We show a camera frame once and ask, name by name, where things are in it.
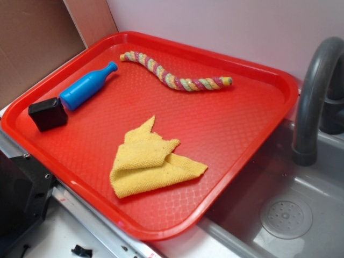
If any grey curved faucet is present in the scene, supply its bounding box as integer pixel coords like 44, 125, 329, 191
292, 37, 343, 166

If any brown cardboard panel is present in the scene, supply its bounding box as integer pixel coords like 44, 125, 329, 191
1, 1, 118, 109

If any blue plastic bottle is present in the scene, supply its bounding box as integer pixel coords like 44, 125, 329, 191
59, 62, 118, 111

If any red plastic tray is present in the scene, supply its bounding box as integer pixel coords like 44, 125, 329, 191
1, 32, 298, 241

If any grey plastic sink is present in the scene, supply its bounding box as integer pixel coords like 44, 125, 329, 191
199, 120, 343, 257

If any multicolored twisted rope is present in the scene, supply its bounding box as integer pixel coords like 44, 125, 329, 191
119, 50, 233, 92

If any black rectangular box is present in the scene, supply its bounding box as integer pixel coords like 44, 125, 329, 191
28, 97, 68, 132

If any black tape scrap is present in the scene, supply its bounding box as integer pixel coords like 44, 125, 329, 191
71, 245, 93, 258

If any yellow folded cloth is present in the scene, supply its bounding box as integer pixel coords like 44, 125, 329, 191
110, 116, 208, 199

